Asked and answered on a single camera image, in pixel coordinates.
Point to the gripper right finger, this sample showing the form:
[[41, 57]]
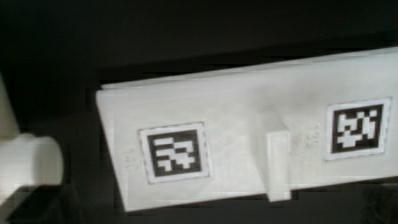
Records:
[[381, 209]]

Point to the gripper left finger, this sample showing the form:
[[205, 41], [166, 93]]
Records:
[[41, 205]]

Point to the white cabinet body box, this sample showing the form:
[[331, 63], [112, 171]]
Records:
[[31, 156]]

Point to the white cabinet door panel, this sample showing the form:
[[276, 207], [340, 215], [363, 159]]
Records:
[[253, 130]]

